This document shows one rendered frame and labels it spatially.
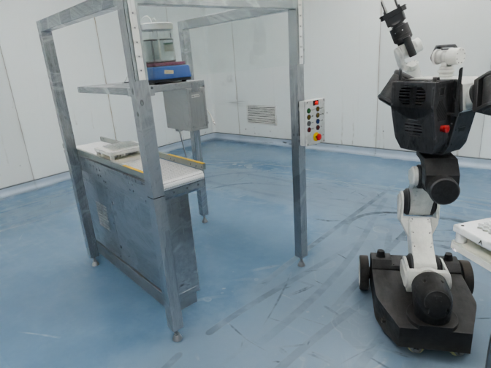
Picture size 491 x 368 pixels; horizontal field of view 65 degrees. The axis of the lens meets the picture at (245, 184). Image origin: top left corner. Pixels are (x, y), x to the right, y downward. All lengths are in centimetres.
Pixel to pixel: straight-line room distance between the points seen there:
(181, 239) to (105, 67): 390
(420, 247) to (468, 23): 319
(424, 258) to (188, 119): 132
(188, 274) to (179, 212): 38
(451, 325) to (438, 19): 365
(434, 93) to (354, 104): 374
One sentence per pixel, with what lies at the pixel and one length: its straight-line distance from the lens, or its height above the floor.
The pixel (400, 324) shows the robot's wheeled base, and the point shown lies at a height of 17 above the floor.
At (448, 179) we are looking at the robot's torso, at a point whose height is 83.
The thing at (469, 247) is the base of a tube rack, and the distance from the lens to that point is 115.
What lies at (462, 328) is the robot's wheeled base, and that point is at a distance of 201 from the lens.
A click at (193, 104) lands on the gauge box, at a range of 186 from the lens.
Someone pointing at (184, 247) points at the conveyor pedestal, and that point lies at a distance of 216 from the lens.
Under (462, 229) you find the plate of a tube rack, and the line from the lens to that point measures 114.
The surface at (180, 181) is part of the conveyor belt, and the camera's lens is 188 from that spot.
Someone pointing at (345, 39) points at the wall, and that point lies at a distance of 535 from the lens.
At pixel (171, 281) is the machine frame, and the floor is 35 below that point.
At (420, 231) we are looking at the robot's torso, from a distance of 217.
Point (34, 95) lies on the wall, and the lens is 528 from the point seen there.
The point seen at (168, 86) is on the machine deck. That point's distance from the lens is 178.
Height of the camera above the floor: 135
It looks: 18 degrees down
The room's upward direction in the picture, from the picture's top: 4 degrees counter-clockwise
